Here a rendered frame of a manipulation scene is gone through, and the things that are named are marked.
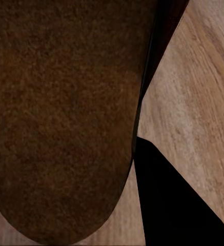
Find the sandal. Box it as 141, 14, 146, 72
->
0, 0, 190, 246

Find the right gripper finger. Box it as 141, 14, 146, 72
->
134, 137, 224, 246

